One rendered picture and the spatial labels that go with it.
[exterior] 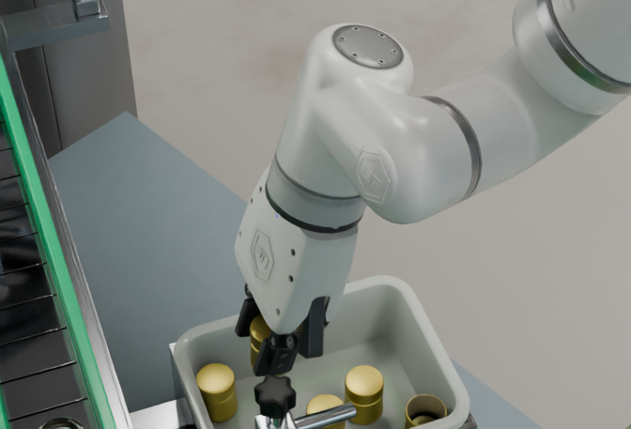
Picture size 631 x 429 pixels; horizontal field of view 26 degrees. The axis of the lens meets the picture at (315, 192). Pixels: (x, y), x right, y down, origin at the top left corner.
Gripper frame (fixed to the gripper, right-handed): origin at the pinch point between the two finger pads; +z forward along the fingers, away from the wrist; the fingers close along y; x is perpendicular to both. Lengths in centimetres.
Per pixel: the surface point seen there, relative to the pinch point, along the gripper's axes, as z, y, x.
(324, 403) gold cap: 9.3, 0.6, 7.5
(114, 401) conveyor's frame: 7.7, -1.6, -11.0
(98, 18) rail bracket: 6, -51, 1
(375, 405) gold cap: 9.7, 1.3, 12.3
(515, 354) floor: 73, -49, 81
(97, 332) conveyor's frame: 7.5, -8.8, -10.5
